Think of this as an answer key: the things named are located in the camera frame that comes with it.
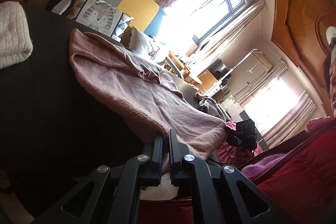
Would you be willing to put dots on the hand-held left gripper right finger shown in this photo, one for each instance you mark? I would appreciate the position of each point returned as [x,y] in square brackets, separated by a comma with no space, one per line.
[171,155]

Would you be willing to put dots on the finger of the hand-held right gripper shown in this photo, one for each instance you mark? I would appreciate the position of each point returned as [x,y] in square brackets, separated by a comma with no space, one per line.
[230,130]

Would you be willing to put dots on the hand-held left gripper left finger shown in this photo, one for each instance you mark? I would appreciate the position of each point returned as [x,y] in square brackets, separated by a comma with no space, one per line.
[158,155]

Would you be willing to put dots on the pink knit sweater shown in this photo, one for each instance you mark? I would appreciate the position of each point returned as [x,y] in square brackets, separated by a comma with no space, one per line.
[131,82]

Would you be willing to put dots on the person's right hand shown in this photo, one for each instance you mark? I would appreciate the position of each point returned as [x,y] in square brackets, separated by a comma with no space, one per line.
[241,155]

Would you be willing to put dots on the beige sweater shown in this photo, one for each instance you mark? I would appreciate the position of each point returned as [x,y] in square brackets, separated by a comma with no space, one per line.
[207,106]

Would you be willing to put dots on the person's purple sweater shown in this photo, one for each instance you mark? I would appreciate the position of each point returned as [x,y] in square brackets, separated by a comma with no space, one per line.
[262,166]

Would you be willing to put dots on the window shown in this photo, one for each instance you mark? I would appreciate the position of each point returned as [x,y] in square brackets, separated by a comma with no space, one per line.
[210,3]
[275,106]

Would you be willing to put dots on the black monitor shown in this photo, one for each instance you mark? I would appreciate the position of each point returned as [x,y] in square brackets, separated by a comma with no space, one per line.
[218,69]

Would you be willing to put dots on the person's red jacket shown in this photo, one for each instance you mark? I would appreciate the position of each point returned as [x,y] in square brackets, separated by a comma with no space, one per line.
[302,174]

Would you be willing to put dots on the wooden desk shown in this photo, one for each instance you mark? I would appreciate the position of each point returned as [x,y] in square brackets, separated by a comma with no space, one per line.
[183,69]

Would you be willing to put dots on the person's head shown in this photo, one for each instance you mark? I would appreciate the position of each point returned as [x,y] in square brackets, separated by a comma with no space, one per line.
[330,77]

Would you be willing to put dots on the deer print cushion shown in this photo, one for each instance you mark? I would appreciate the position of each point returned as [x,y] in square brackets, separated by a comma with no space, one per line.
[141,43]

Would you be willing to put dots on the tiger print cushion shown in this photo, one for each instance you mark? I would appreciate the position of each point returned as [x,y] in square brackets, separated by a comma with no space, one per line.
[99,14]

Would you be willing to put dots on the grey yellow blue sofa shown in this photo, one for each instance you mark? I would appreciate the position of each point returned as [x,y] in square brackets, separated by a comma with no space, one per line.
[136,3]

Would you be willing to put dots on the white folded knit sweater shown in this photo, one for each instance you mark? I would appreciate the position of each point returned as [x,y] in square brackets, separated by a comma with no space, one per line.
[13,35]

